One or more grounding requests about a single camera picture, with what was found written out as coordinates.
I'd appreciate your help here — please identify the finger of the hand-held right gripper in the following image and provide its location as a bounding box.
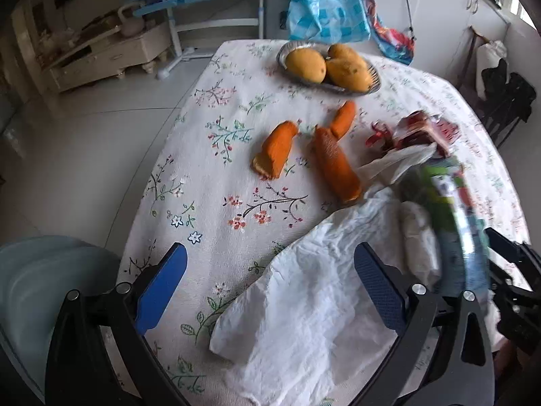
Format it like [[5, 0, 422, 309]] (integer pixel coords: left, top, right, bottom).
[[491, 280, 541, 349], [485, 227, 541, 272]]

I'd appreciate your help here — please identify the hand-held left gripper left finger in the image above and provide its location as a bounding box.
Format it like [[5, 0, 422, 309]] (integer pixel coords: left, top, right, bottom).
[[44, 242, 191, 406]]

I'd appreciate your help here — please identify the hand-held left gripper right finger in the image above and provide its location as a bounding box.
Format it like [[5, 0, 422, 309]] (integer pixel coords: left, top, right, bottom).
[[354, 242, 495, 406]]

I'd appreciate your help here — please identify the green printed packet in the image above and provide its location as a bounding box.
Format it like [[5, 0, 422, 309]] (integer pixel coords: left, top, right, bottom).
[[399, 156, 493, 301]]

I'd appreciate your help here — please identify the long orange peel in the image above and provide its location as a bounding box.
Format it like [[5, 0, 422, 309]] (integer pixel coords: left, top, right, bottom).
[[313, 126, 363, 204]]

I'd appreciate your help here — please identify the light blue chair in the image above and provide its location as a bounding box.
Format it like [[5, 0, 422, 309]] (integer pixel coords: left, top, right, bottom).
[[0, 234, 123, 402]]

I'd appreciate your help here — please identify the small red wrapper scrap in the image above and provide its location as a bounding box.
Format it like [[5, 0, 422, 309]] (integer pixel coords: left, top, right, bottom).
[[366, 122, 396, 151]]

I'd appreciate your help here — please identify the red and silver snack wrapper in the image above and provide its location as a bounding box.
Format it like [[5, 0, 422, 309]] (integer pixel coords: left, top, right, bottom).
[[391, 111, 461, 157]]

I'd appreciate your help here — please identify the black folding chair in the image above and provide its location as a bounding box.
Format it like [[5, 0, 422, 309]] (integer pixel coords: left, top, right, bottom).
[[479, 57, 537, 149]]

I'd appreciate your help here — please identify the orange peel with pale inside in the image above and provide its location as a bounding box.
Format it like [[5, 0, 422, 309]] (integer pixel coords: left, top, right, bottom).
[[253, 121, 299, 179]]

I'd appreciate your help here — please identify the small orange peel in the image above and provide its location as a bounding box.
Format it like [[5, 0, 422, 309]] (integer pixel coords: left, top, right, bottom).
[[330, 100, 356, 139]]

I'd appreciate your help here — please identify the wooden chair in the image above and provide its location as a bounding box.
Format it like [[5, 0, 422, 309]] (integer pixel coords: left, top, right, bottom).
[[458, 25, 487, 106]]

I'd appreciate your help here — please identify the foil bowl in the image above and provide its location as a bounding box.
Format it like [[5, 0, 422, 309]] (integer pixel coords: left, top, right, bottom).
[[277, 40, 382, 95]]

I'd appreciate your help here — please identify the yellow mango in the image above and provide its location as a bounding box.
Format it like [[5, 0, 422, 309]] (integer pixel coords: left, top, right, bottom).
[[329, 43, 368, 68], [325, 57, 373, 92], [285, 48, 327, 84]]

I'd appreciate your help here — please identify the cream television cabinet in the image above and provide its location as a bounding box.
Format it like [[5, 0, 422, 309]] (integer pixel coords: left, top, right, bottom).
[[42, 21, 172, 94]]

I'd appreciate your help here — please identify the colourful printed bag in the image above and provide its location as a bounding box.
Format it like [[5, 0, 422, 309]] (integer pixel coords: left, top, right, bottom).
[[342, 0, 417, 66]]

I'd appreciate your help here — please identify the white cabinet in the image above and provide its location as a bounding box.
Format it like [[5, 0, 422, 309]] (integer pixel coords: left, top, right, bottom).
[[368, 0, 512, 85]]

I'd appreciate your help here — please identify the pale pink kettlebell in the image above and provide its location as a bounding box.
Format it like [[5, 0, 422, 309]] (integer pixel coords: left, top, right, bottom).
[[117, 4, 146, 37]]

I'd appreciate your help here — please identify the blue checkered plastic bag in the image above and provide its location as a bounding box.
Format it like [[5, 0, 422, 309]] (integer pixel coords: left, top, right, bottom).
[[273, 0, 373, 43]]

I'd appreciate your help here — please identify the white storage box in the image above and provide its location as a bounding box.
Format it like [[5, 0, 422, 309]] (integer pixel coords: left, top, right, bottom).
[[264, 0, 297, 41]]

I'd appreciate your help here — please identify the black hanging cord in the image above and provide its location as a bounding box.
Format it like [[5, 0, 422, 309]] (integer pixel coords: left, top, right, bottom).
[[399, 0, 417, 39]]

